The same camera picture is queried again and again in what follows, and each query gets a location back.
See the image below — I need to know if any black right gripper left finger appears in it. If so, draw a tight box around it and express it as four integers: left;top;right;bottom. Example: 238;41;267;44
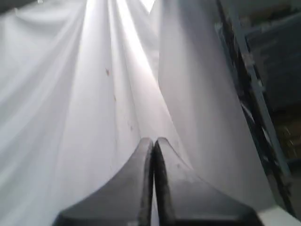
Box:
53;137;153;226

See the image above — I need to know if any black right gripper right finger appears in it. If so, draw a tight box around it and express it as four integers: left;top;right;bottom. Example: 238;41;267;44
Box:
153;137;261;226

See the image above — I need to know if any white backdrop curtain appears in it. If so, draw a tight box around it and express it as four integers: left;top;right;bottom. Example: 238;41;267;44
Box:
0;0;276;226

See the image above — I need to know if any grey metal shelf rack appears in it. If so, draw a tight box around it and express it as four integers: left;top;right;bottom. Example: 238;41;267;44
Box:
215;0;301;218

